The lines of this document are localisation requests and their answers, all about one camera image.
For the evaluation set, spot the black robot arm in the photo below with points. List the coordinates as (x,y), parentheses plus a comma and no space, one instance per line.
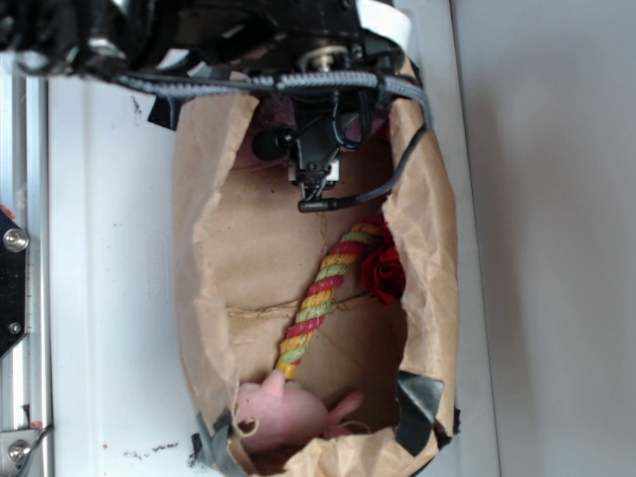
(337,60)

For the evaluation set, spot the white plastic tray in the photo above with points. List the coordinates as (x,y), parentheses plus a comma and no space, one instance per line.
(120,402)

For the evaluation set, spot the aluminium frame rail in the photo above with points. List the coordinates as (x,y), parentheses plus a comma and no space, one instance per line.
(27,429)

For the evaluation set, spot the red crumpled cloth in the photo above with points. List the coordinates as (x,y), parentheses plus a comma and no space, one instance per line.
(381,272)

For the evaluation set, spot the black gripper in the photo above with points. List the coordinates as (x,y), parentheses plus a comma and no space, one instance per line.
(320,131)

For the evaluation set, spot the black metal bracket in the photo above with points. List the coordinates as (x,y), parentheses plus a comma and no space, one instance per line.
(13,282)

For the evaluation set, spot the pink plush toy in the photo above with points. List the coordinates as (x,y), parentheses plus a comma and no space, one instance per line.
(278,413)

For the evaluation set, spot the brown paper bag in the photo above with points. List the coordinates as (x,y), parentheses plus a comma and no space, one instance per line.
(244,256)

